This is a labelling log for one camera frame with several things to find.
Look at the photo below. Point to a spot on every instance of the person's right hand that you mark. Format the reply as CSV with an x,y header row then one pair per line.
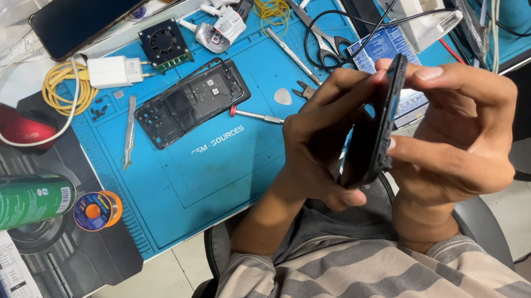
x,y
473,135

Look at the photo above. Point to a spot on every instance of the person's left hand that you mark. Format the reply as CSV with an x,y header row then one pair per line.
x,y
313,146

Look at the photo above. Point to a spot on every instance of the black phone screen assembly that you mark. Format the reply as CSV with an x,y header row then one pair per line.
x,y
377,141

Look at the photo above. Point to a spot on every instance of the small cutting pliers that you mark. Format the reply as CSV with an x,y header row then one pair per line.
x,y
305,90

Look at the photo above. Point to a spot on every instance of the white opening pick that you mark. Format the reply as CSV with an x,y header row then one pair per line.
x,y
282,96

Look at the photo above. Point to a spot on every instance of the screwdriver with red band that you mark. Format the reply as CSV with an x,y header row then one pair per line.
x,y
257,116

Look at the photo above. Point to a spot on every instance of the metal spudger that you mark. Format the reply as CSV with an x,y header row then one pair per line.
x,y
290,53

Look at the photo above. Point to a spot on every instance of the large blue repair mat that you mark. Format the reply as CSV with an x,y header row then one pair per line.
x,y
206,180

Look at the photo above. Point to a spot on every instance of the blue printed card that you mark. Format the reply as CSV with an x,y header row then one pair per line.
x,y
381,49

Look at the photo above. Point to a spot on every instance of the white tape dispenser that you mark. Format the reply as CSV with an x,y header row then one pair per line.
x,y
416,21

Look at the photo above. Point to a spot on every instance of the striped grey beige shirt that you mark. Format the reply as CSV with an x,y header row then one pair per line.
x,y
348,286

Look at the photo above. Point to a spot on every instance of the yellow rubber bands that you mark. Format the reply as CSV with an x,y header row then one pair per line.
x,y
271,8

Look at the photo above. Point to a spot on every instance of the white labelled glue tube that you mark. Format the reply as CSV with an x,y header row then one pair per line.
x,y
229,23

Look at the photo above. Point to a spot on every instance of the squeezed silver glue tube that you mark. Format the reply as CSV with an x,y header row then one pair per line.
x,y
206,35

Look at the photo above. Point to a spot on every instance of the small black cooling fan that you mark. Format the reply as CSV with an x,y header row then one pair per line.
x,y
164,42

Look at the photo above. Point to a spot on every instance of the metal tweezers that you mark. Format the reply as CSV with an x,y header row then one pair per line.
x,y
129,131

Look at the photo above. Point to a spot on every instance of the white charger adapter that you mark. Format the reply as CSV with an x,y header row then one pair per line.
x,y
112,71

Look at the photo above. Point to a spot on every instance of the small black screws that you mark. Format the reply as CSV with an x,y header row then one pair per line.
x,y
100,112

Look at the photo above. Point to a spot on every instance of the black smartphone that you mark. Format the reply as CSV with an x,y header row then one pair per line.
x,y
89,14

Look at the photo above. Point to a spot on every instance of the dark printed desk pad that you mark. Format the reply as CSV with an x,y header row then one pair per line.
x,y
73,256

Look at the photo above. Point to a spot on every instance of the red phone back cover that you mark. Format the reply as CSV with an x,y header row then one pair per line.
x,y
17,128

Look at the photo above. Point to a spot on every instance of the white paper slip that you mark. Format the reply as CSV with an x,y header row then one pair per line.
x,y
19,47

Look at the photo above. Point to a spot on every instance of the clear plastic bag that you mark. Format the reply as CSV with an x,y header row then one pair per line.
x,y
8,27

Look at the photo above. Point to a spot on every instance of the black phone frame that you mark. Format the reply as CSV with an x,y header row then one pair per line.
x,y
193,102

